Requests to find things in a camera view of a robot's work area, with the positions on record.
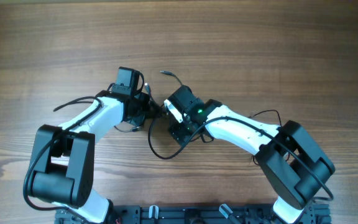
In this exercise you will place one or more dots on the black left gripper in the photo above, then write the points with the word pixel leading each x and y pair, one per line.
pixel 143 97

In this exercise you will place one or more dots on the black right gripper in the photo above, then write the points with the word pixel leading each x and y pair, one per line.
pixel 178 132

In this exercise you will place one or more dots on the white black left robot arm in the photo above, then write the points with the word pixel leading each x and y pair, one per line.
pixel 61 169

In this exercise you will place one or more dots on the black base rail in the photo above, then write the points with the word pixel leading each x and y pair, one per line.
pixel 250 213

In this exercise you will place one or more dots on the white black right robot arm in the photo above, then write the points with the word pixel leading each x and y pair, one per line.
pixel 292 161

